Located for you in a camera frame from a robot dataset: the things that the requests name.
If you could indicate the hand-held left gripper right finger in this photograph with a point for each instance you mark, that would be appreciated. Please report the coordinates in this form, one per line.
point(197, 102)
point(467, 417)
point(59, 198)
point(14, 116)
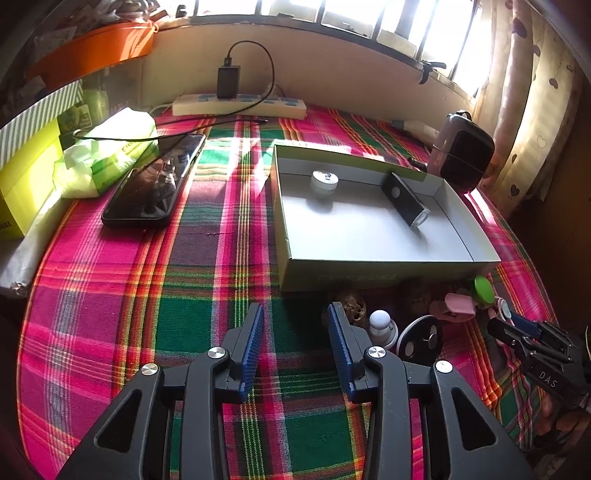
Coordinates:
point(339, 344)

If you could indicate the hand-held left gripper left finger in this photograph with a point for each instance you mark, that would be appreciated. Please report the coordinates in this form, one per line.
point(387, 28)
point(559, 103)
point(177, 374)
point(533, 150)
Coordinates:
point(254, 341)

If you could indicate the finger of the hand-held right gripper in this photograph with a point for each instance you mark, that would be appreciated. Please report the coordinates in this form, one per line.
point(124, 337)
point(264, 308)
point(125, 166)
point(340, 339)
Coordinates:
point(503, 333)
point(526, 326)

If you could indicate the white and silver knob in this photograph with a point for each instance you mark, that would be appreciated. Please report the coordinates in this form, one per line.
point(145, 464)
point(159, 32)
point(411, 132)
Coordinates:
point(382, 325)

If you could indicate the black oval disc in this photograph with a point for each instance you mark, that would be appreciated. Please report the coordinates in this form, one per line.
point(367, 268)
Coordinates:
point(418, 339)

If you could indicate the grey cardboard box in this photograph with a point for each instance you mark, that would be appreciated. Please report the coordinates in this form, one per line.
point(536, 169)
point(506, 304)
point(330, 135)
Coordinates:
point(369, 230)

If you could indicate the person's right hand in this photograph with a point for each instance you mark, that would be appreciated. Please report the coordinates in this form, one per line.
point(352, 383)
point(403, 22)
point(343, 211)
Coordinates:
point(570, 422)

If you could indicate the green lidded round container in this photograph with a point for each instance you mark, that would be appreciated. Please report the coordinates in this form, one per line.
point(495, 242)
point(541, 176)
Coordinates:
point(483, 290)

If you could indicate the pink rectangular case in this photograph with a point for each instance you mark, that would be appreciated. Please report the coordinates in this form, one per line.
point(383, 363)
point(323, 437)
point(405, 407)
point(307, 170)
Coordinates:
point(461, 304)

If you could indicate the dark wooden cabinet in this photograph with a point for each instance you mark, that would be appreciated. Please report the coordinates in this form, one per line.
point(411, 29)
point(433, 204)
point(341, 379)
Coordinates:
point(563, 207)

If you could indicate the black rectangular device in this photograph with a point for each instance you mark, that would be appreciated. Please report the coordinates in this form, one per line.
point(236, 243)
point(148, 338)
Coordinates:
point(404, 198)

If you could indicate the white round cap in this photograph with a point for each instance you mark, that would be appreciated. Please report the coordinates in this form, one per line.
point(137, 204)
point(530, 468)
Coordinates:
point(324, 183)

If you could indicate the grey and black heater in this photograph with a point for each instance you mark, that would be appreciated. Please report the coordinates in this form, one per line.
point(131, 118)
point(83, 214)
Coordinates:
point(464, 154)

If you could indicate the black smartphone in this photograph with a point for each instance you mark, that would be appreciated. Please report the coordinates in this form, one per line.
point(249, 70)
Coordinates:
point(152, 184)

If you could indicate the dark heater plug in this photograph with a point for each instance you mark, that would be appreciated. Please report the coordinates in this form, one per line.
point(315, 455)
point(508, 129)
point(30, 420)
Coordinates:
point(418, 162)

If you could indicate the heart print curtain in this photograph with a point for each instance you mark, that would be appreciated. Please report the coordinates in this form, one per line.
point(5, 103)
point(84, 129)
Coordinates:
point(526, 115)

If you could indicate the white plastic device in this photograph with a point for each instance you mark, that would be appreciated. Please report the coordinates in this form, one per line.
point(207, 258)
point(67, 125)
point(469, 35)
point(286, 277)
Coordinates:
point(415, 127)

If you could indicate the white power strip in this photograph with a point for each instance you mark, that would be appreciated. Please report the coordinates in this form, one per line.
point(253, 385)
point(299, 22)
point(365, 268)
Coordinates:
point(240, 106)

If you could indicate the green tissue pack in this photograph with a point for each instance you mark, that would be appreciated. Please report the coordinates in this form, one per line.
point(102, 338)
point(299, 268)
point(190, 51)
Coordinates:
point(108, 152)

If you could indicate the white plug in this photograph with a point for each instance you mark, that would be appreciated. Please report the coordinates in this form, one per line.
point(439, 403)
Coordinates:
point(274, 90)

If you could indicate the black charger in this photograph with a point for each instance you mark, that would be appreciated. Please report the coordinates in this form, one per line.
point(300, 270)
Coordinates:
point(228, 82)

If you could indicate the black window clamp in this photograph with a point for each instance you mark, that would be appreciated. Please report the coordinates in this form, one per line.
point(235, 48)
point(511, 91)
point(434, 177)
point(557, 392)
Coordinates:
point(429, 69)

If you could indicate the yellow-green box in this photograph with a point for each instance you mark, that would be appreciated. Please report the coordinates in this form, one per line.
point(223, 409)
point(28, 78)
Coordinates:
point(27, 184)

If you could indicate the green packet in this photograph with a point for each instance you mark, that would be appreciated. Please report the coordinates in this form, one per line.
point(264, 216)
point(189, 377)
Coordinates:
point(87, 113)

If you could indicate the green striped box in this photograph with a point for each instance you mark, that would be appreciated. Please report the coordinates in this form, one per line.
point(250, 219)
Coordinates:
point(41, 115)

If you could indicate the window with metal bars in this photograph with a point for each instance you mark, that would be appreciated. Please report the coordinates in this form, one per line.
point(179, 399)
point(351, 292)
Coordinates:
point(369, 23)

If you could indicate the orange shelf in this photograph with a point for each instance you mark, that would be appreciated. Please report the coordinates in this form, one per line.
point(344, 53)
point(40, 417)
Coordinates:
point(92, 50)

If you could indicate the white plastic bags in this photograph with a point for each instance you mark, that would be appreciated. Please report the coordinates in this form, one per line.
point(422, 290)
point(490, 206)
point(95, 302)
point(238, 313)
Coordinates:
point(120, 10)

